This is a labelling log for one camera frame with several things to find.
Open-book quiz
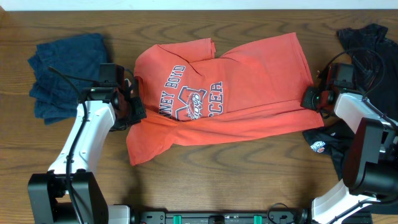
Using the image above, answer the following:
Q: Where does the folded navy blue garment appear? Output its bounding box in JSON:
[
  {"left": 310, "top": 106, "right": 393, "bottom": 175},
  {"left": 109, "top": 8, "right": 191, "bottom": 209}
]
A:
[{"left": 28, "top": 33, "right": 108, "bottom": 125}]

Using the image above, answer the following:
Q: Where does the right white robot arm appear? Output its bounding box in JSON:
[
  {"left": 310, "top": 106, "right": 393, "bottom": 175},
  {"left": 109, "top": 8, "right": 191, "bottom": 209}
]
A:
[{"left": 301, "top": 86, "right": 397, "bottom": 223}]

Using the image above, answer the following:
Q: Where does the black crumpled garment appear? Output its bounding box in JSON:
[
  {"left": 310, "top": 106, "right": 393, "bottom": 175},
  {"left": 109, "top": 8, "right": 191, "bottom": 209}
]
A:
[{"left": 302, "top": 23, "right": 398, "bottom": 215}]

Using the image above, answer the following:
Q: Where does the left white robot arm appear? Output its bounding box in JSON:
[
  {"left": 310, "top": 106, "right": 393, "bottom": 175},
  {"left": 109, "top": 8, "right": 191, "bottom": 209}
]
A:
[{"left": 28, "top": 80, "right": 146, "bottom": 224}]

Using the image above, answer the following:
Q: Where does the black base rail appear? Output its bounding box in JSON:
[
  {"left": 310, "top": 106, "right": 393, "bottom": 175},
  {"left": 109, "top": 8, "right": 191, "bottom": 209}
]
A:
[{"left": 129, "top": 205, "right": 318, "bottom": 224}]

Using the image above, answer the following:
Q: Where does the red printed t-shirt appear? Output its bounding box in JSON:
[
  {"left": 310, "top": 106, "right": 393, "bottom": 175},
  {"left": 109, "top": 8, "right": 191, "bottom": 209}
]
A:
[{"left": 126, "top": 33, "right": 323, "bottom": 165}]

